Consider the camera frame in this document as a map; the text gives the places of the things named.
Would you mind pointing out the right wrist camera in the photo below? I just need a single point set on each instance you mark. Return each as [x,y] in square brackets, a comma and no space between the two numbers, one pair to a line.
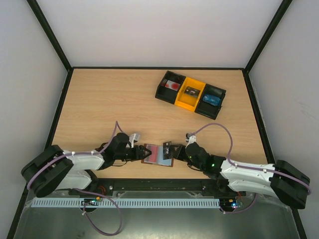
[190,139]

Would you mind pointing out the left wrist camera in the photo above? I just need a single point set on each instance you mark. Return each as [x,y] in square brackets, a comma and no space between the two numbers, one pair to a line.
[133,138]

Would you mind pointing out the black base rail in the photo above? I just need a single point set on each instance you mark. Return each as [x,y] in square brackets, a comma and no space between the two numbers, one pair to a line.
[204,186]

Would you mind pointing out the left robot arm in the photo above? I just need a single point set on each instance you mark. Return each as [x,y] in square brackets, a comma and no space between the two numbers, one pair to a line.
[57,169]

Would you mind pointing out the red white card in holder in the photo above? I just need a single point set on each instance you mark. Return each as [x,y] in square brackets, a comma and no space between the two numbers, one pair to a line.
[156,155]

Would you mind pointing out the dark vip card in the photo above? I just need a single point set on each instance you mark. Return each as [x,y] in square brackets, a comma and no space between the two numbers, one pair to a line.
[167,150]
[192,92]

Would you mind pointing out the blue slotted cable duct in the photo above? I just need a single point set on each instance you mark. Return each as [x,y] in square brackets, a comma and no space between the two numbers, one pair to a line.
[125,203]

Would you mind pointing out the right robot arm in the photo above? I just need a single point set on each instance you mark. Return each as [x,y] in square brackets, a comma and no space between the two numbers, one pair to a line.
[280,180]

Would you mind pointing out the black bin right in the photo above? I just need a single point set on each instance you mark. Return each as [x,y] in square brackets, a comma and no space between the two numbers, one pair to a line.
[209,110]

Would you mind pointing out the black bin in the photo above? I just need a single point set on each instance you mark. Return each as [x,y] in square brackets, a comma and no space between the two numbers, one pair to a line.
[168,95]
[209,110]

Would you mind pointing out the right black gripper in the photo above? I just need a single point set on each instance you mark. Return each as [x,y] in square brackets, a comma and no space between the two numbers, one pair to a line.
[181,152]

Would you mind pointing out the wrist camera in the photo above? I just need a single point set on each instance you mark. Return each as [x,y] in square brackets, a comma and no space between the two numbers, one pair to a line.
[133,138]
[190,139]

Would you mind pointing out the yellow bin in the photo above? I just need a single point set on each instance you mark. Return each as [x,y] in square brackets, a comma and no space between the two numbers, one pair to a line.
[188,102]

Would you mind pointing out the brown leather card holder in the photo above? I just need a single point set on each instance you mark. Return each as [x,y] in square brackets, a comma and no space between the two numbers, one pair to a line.
[166,163]

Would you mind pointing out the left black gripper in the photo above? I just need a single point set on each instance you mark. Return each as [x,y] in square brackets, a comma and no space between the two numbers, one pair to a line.
[140,155]

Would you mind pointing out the blue credit card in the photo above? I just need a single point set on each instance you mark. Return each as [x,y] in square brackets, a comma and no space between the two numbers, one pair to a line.
[210,99]

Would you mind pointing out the black bin left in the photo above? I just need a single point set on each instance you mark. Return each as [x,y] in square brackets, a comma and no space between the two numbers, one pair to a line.
[168,95]

